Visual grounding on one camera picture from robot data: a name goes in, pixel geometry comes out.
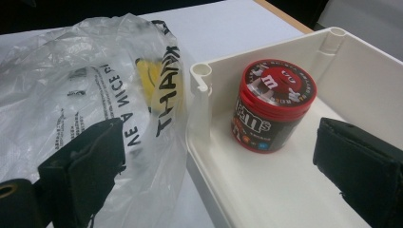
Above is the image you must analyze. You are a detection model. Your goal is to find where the red-lidded candy jar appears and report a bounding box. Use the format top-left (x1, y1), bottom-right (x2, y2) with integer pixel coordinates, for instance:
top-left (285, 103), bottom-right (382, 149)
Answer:
top-left (231, 58), bottom-right (317, 154)

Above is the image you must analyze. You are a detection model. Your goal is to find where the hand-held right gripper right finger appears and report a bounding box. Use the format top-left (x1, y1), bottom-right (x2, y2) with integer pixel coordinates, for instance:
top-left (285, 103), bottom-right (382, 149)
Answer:
top-left (313, 117), bottom-right (403, 228)

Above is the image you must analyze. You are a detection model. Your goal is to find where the white plastic bin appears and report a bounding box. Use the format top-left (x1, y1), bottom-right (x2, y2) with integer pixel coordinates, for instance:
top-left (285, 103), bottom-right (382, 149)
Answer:
top-left (185, 27), bottom-right (403, 228)

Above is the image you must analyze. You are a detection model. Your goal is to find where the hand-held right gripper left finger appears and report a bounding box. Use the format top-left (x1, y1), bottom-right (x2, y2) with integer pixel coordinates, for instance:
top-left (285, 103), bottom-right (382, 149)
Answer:
top-left (37, 117), bottom-right (126, 228)

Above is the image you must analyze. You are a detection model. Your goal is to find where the clear printed plastic bag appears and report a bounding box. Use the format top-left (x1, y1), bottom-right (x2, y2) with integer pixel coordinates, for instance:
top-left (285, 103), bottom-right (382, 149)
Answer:
top-left (0, 12), bottom-right (192, 228)

